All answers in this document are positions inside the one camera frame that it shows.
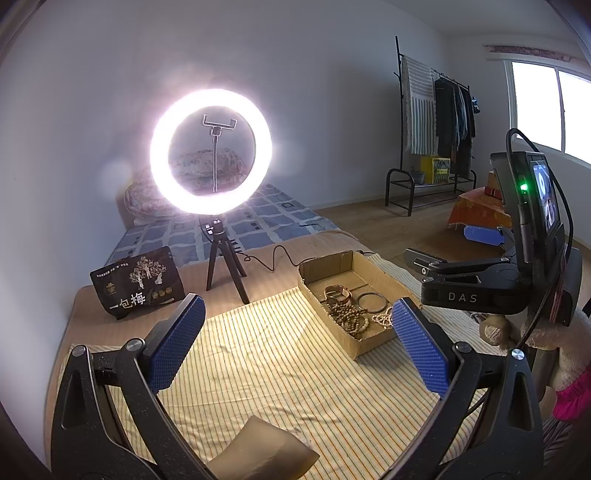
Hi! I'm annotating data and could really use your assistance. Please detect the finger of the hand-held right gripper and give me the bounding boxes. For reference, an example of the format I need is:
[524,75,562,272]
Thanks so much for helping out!
[463,224,516,253]
[404,248,451,278]

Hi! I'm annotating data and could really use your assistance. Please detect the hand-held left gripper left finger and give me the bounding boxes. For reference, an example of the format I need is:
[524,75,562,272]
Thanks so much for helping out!
[50,294,218,480]

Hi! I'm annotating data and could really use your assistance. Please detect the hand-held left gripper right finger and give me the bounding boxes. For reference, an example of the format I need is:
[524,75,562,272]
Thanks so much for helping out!
[381,296,548,480]

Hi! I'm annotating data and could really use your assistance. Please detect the thin black bangle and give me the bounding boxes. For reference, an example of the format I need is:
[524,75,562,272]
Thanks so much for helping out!
[357,291,389,314]

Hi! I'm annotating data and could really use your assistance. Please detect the long brown bead necklace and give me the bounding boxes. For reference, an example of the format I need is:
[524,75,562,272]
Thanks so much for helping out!
[325,298,366,334]

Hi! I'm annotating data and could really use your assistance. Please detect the cardboard box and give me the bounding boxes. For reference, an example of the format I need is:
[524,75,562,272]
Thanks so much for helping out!
[297,250,413,360]

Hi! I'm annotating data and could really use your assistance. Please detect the black snack bag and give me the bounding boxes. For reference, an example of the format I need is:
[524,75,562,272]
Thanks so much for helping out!
[90,246,187,320]

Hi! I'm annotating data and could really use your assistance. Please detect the black clothes rack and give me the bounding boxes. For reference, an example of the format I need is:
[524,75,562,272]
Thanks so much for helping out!
[385,36,479,217]

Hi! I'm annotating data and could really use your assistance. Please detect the yellow box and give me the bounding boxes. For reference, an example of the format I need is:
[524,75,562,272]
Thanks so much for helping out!
[420,156,451,184]

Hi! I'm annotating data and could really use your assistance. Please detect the wooden bangle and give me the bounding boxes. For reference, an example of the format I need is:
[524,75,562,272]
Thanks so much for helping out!
[324,285,356,306]

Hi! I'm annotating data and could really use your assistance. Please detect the black tripod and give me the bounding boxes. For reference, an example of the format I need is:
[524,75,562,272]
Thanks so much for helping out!
[198,217,251,304]

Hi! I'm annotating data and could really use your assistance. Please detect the yellow striped cloth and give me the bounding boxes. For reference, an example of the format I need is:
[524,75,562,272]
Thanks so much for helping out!
[55,253,509,480]

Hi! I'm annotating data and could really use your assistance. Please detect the tan bed sheet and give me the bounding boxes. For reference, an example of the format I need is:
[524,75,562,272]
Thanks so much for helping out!
[60,228,371,370]

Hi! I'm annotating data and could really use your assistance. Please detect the dark hanging clothes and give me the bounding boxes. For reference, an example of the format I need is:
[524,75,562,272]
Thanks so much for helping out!
[433,76,481,179]

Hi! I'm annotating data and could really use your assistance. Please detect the window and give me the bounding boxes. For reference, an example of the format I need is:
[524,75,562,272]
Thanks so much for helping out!
[505,59,591,165]

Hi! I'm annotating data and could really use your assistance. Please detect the striped hanging towel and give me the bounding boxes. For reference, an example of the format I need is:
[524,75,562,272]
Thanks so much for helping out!
[400,55,437,156]

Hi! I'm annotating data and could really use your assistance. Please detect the blue checked bed sheet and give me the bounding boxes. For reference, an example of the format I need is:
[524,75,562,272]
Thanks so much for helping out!
[113,182,341,269]

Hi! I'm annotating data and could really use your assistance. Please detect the floral pillow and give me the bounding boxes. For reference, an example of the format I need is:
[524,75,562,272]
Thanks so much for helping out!
[122,149,246,228]

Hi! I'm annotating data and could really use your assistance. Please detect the person's striped clothing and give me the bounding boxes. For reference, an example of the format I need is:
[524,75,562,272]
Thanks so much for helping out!
[541,414,583,468]

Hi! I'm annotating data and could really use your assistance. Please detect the phone holder on pole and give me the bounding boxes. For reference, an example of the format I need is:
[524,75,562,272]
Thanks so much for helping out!
[202,114,239,195]

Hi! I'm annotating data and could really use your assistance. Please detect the pale pearl bracelet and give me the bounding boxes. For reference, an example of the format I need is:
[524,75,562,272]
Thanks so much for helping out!
[371,306,396,329]

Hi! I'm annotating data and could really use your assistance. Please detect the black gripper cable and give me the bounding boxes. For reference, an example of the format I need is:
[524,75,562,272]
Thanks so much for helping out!
[505,128,576,348]

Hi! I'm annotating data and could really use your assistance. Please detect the black power cable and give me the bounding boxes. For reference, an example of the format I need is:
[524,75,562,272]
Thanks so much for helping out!
[237,244,376,274]

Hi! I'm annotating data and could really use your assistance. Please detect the white ring light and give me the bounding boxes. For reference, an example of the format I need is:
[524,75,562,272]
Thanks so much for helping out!
[149,89,273,217]

